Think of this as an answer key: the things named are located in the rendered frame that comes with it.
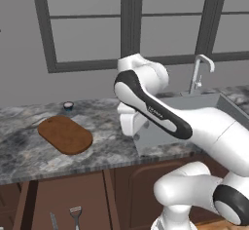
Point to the grey steel sink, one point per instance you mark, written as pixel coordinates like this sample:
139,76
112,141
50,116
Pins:
197,102

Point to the brown wooden cutting board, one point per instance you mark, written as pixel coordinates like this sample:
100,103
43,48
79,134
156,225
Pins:
64,134

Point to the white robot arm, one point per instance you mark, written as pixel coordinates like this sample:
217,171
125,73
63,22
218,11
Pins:
214,133

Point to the small dark blue cup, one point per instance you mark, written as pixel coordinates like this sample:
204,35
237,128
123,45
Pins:
68,106

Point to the silver tap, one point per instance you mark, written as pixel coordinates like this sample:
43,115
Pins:
196,78

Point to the brown wooden drawer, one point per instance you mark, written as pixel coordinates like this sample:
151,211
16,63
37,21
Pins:
68,191

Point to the dark grey window frame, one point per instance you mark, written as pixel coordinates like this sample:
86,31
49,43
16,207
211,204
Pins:
131,19

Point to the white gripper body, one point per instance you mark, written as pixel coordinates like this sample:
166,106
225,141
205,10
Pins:
130,125

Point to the silver knife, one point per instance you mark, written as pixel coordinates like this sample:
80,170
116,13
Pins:
53,221

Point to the brown cupboard front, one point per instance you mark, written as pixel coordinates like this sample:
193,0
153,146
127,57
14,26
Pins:
8,204

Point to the brown cupboard door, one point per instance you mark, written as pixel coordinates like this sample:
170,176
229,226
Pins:
142,188

